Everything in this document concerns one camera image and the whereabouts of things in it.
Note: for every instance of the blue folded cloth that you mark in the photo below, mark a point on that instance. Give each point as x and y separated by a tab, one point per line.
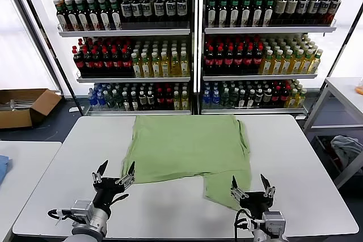
4	165

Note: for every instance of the white paper scrap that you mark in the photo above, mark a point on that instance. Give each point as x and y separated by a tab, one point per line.
76	109

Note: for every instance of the light green polo shirt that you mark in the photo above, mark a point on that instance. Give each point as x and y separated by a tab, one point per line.
184	148

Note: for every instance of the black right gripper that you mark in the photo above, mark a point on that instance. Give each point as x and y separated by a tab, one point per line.
256	201

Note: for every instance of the yellow juice bottle green label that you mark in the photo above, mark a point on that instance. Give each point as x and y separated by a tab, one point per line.
277	64
165	67
185	101
307	63
301	99
315	62
287	64
292	100
136	67
156	67
175	67
145	67
177	101
297	63
184	67
266	65

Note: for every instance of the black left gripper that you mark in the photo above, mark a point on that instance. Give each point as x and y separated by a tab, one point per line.
107	189

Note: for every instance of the black storage crate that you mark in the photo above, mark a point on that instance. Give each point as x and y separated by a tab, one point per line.
321	147

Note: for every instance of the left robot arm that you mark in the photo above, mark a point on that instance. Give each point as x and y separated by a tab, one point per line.
96	222

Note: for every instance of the clear cup orange contents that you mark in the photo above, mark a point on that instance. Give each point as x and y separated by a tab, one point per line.
360	89

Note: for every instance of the grey crumpled cloth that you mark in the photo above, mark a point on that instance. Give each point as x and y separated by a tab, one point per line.
344	148

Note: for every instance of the thick grey window post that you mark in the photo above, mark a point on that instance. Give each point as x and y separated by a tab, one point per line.
33	31

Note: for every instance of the dark bottle green cap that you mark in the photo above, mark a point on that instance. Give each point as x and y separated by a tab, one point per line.
104	15
246	12
223	12
93	16
115	15
212	12
257	12
269	12
61	16
71	16
235	12
82	16

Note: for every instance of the clear green bottle white cap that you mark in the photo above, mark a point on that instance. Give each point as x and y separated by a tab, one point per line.
225	99
109	101
234	99
118	101

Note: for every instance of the grey metal shelf unit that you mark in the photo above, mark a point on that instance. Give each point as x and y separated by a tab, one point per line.
127	32
269	30

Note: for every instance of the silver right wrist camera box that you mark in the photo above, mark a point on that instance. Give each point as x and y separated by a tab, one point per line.
273	220

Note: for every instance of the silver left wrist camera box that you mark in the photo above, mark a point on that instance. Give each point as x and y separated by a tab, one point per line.
82	208

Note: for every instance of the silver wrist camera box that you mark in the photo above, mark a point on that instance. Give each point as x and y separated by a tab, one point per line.
273	220
82	208

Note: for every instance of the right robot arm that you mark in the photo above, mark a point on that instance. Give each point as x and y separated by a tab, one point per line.
259	236

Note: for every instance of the cola bottle red cap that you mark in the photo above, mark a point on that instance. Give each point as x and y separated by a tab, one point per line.
107	63
126	63
88	63
169	100
284	98
228	60
209	60
117	63
258	60
160	100
248	60
238	60
276	99
78	62
219	60
97	63

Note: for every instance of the dark bottle blue white label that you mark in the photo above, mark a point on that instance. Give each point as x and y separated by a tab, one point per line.
137	9
170	8
303	8
334	8
126	9
146	9
158	8
314	8
324	8
181	8

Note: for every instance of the dark bottle beige label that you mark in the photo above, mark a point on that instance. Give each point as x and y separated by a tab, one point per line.
291	8
280	8

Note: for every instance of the white metal frame table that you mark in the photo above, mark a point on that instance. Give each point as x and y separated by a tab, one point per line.
344	89

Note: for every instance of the blue water bottle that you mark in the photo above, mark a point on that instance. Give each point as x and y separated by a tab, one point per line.
216	98
207	98
91	99
100	99

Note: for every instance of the brown cardboard box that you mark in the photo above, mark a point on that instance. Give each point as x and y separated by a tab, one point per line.
17	118

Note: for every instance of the thin black window post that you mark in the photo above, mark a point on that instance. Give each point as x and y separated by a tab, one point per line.
47	38

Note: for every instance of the thin dark window post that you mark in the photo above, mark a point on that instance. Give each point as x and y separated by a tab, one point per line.
343	46

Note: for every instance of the dark red cloth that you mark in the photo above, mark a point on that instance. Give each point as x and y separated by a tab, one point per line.
334	155

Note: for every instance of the pale plastic wrapped parts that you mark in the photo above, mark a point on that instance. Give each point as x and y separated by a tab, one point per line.
17	103

